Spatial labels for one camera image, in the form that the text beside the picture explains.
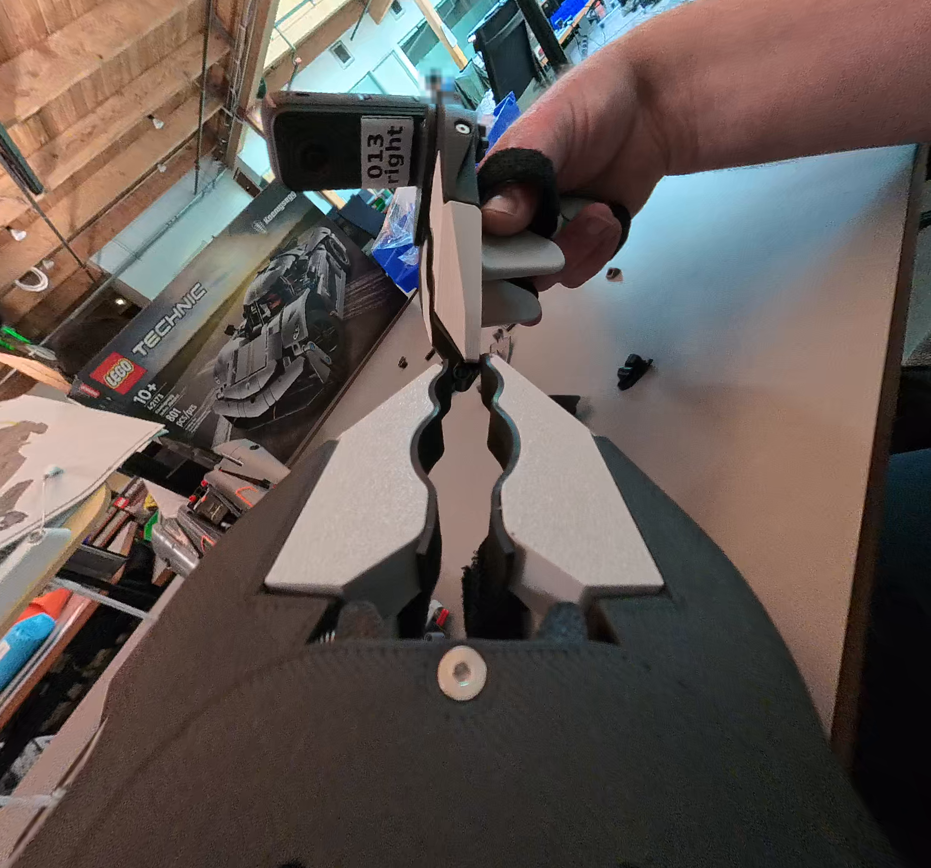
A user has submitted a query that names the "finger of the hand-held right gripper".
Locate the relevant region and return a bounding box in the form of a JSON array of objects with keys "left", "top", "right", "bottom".
[
  {"left": 417, "top": 185, "right": 463, "bottom": 367},
  {"left": 428, "top": 154, "right": 484, "bottom": 369}
]

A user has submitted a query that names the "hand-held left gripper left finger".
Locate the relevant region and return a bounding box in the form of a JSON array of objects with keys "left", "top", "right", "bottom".
[{"left": 264, "top": 363, "right": 446, "bottom": 618}]

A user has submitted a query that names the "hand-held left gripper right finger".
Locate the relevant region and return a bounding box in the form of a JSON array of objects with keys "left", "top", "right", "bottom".
[{"left": 479, "top": 358, "right": 666, "bottom": 603}]

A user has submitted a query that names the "person's right forearm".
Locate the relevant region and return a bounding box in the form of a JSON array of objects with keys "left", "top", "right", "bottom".
[{"left": 626, "top": 0, "right": 931, "bottom": 180}]

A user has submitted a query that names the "partly built lego car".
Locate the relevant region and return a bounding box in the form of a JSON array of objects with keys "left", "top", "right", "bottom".
[{"left": 142, "top": 438, "right": 293, "bottom": 580}]

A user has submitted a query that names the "lego set box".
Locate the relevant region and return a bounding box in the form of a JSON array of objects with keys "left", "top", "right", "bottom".
[{"left": 69, "top": 183, "right": 410, "bottom": 463}]

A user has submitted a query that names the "person's right hand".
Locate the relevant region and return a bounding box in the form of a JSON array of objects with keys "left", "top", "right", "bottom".
[{"left": 476, "top": 39, "right": 677, "bottom": 329}]

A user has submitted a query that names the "black office chair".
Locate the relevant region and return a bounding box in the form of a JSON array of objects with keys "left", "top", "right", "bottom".
[{"left": 473, "top": 0, "right": 543, "bottom": 95}]

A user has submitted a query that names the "black ribbed disc pole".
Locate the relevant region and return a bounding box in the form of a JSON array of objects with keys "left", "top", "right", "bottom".
[{"left": 482, "top": 0, "right": 570, "bottom": 73}]

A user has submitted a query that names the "blue cylindrical pouch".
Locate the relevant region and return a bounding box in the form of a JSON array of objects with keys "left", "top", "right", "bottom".
[{"left": 0, "top": 586, "right": 75, "bottom": 696}]

